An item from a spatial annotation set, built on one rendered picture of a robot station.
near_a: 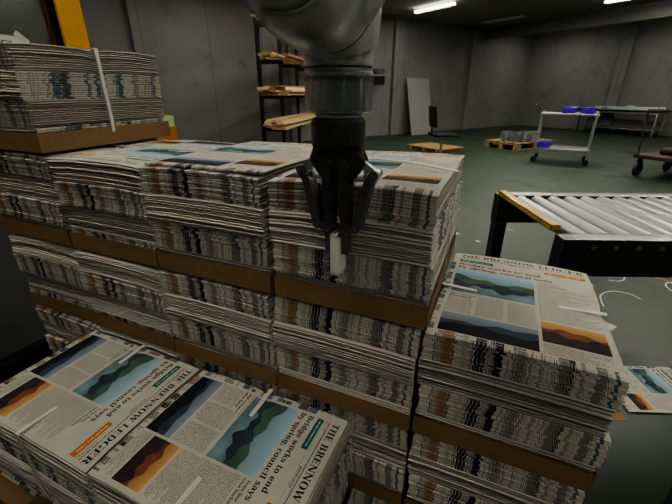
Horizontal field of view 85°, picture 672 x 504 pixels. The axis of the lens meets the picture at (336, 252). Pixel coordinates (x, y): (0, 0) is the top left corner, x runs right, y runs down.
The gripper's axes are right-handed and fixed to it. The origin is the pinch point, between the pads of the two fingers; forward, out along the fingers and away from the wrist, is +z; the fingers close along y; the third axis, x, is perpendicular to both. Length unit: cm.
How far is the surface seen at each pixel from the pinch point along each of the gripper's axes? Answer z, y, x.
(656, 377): 95, -102, -128
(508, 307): 13.1, -27.0, -16.6
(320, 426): 36.0, 2.4, 2.9
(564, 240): 16, -42, -68
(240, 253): 5.1, 21.5, -2.8
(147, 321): 29, 52, -2
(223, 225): -0.5, 24.0, -1.9
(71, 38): -41, 127, -52
